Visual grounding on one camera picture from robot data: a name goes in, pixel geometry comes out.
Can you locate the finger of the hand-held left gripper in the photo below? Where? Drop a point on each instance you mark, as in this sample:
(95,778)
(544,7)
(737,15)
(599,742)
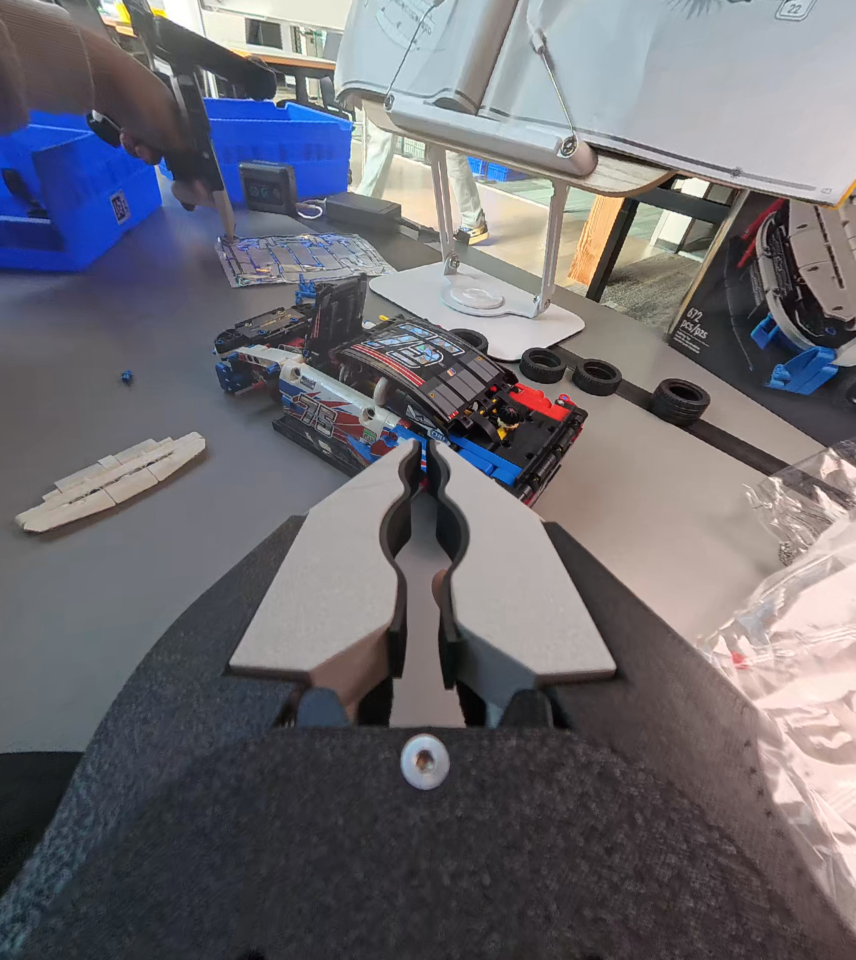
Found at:
(225,214)

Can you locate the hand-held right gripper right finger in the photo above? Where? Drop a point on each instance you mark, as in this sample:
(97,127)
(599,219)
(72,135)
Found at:
(525,600)

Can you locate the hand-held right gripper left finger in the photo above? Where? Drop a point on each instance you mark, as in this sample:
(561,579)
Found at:
(315,600)

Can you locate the shiny sticker sheet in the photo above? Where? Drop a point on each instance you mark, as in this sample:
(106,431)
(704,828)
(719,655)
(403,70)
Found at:
(308,259)

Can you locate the toy brick race car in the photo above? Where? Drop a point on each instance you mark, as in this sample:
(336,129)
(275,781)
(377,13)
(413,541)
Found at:
(413,375)

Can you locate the white book stand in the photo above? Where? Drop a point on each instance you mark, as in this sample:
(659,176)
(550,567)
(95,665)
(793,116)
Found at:
(480,300)

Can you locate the building instruction booklet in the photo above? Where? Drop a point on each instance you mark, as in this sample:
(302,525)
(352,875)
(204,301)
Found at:
(698,67)

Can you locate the person's left forearm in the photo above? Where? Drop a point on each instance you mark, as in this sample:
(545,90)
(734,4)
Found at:
(7,67)

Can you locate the grey desk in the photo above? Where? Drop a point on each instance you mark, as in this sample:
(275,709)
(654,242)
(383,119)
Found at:
(97,600)

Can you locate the person's left hand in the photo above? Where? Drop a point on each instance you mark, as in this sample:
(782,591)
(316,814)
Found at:
(135,97)

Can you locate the small black device box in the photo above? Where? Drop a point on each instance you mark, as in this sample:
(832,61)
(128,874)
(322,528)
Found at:
(269,189)

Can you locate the blue plastic bin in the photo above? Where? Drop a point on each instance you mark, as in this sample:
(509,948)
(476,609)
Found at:
(60,195)
(278,142)

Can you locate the black power adapter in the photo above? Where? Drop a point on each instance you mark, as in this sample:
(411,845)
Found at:
(364,210)

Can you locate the white brick panel assembly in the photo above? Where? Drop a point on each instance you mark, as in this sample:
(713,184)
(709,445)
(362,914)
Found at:
(112,484)

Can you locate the small black rubber tire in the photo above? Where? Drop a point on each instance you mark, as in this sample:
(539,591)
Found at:
(596,377)
(470,340)
(681,403)
(542,365)

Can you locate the clear plastic bag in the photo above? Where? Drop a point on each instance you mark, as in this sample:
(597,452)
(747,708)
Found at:
(833,712)
(833,487)

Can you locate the toy car product box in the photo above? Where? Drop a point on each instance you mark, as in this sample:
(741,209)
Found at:
(773,300)

